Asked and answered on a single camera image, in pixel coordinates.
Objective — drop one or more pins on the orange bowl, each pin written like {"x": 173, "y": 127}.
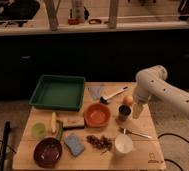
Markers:
{"x": 97, "y": 115}

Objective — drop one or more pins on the wooden block with black base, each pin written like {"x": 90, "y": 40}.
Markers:
{"x": 73, "y": 123}

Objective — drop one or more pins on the white bottle on shelf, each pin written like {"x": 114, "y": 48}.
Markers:
{"x": 78, "y": 10}

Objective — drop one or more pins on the black stand pole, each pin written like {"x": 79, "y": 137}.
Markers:
{"x": 6, "y": 133}

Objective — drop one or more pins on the dark metal cup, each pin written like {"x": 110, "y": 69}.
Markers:
{"x": 124, "y": 112}

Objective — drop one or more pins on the light blue cloth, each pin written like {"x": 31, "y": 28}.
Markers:
{"x": 95, "y": 91}

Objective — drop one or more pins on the silver fork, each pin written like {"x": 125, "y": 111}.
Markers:
{"x": 126, "y": 131}

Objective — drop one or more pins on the dark purple bowl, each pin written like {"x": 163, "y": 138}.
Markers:
{"x": 47, "y": 152}

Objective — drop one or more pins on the bunch of dark grapes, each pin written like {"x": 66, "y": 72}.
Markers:
{"x": 99, "y": 143}

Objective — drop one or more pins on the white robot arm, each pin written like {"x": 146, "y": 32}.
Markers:
{"x": 152, "y": 81}

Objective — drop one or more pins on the green plastic tray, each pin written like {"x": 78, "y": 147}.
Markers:
{"x": 57, "y": 92}

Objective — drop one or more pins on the orange yellow apple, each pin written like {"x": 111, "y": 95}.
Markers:
{"x": 128, "y": 100}

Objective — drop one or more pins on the black bag on shelf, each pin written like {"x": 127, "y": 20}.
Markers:
{"x": 18, "y": 11}

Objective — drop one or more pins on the white cup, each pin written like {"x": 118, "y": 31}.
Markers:
{"x": 123, "y": 144}

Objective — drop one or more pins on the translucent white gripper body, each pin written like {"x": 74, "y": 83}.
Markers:
{"x": 137, "y": 110}

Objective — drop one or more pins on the blue sponge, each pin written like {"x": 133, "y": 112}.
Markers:
{"x": 74, "y": 144}

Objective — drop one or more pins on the green curved vegetable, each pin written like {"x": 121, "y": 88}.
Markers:
{"x": 59, "y": 133}

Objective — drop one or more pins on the small green bowl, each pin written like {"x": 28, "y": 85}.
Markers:
{"x": 38, "y": 131}

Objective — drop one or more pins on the yellow banana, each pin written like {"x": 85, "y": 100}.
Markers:
{"x": 53, "y": 123}

